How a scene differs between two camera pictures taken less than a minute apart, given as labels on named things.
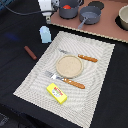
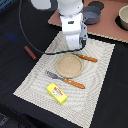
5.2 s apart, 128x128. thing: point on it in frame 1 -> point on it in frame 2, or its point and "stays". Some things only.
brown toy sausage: (30, 52) stays
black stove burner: (98, 4) stays
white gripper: (48, 5) -> (75, 30)
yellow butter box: (58, 95) stays
